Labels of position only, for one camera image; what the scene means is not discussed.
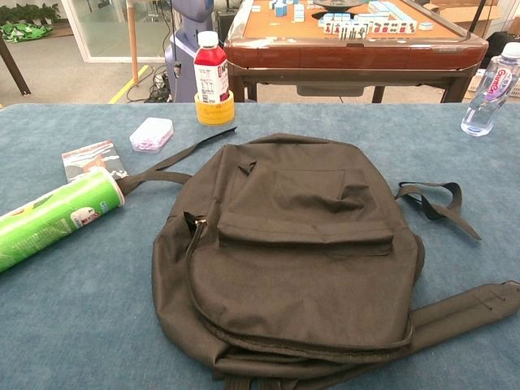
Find black table leg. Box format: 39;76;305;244
0;36;32;98

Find red black snack packet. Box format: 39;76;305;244
61;140;130;184

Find small white pack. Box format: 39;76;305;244
128;117;175;154

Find blue tablecloth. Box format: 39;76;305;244
0;102;520;390

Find green chips can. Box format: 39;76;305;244
0;167;126;274

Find black fabric backpack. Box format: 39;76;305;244
120;126;520;390

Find clear water bottle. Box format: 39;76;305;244
460;41;520;137

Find green crumpled bag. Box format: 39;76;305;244
0;22;54;44

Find wooden pole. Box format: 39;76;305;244
126;0;141;86

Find red drink bottle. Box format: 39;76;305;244
193;30;231;105

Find yellow tape roll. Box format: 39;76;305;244
194;90;236;127

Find blue machine base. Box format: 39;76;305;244
164;0;204;103

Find brown mahjong table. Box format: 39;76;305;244
223;0;489;103

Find green potted plants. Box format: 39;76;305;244
0;2;61;25

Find black floor cable bundle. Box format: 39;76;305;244
126;69;172;104

